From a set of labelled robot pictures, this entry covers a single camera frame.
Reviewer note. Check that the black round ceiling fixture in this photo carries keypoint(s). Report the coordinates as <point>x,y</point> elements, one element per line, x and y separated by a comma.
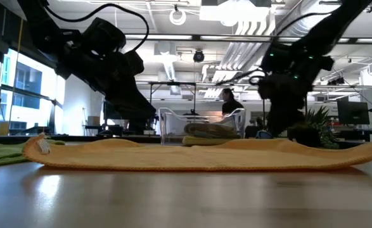
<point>198,56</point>

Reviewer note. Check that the black computer monitor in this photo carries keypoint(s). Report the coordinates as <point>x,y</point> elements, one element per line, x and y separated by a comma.
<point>352,112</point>

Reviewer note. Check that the orange microfiber towel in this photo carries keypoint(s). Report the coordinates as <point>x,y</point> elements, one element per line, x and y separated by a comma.
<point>189,156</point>

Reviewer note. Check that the yellow microfiber towel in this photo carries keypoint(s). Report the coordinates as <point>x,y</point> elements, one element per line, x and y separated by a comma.
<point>201,141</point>

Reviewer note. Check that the person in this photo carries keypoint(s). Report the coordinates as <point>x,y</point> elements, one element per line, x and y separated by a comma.
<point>231,104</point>

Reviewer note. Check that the black ceiling track spotlight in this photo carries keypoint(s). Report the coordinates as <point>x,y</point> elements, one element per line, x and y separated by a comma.
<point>336,81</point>

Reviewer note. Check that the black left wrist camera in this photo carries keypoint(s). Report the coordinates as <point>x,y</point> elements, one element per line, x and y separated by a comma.
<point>134,63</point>

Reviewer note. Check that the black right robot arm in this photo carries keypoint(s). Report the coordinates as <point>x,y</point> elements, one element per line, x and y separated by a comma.
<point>325,31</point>

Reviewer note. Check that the clear plastic bin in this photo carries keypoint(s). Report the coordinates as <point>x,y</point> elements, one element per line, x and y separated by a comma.
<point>173,126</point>

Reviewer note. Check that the potted succulent plant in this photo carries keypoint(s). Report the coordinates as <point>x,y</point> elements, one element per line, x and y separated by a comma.
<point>318,126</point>

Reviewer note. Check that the grey microfiber towel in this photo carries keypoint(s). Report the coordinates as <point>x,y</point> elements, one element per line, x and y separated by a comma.
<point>211,129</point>

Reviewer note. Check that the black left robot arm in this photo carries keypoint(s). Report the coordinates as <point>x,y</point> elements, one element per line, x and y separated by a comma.
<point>46,38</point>

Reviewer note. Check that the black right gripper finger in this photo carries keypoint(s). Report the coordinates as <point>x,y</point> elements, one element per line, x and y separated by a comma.
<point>275,117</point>
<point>291,114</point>

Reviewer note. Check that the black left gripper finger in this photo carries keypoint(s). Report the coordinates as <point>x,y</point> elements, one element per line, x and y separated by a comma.
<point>125,107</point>
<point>146,111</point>

